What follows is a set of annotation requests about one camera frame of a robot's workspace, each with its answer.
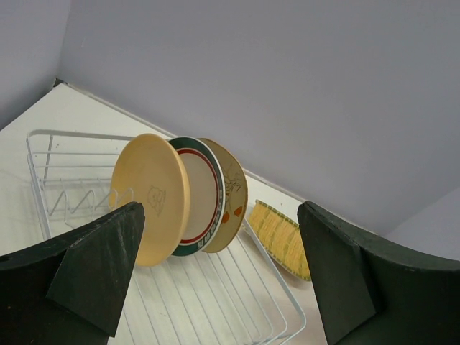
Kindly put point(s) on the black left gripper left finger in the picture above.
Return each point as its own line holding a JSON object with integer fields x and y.
{"x": 71, "y": 289}

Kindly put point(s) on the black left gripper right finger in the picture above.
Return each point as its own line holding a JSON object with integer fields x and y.
{"x": 370, "y": 290}

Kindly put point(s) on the plain beige plate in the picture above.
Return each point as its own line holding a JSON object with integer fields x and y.
{"x": 150, "y": 171}

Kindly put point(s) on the large cream bird plate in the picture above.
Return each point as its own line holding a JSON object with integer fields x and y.
{"x": 236, "y": 191}

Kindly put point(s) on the white plate green red rim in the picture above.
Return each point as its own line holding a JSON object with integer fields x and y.
{"x": 207, "y": 194}

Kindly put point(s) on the woven bamboo tray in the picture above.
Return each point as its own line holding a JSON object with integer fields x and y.
{"x": 281, "y": 238}

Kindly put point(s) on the white wire dish rack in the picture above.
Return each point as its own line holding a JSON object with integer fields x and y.
{"x": 236, "y": 296}

